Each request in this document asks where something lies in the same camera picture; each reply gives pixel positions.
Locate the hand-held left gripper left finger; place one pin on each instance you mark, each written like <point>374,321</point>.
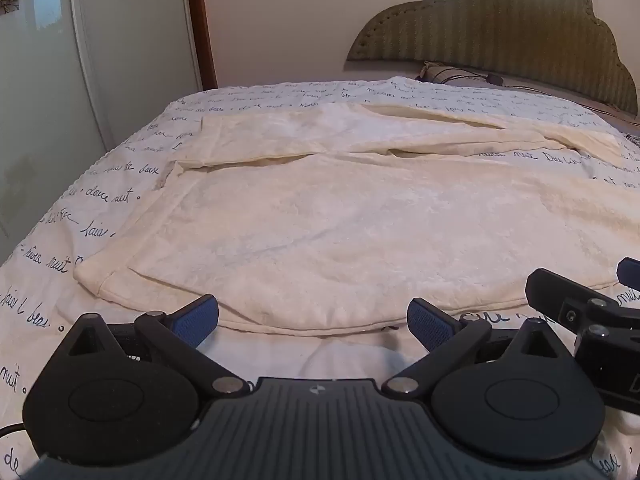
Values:
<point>192,320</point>

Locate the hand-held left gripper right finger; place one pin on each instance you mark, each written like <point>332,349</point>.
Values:
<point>432,322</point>

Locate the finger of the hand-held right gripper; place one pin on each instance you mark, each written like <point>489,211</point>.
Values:
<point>560,292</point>
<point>630,272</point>

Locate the cream blanket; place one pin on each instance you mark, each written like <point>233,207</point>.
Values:
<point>325,220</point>

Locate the white script printed blanket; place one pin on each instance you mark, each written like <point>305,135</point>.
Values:
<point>50,310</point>

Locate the patterned pillow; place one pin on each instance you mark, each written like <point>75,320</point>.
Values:
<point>450,72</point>

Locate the green padded headboard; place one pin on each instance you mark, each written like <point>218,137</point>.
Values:
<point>500,25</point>

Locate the flower patterned glass door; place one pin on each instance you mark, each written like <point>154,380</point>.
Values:
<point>125,50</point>

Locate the brown wooden door frame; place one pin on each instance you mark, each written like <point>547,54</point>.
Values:
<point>202,20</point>

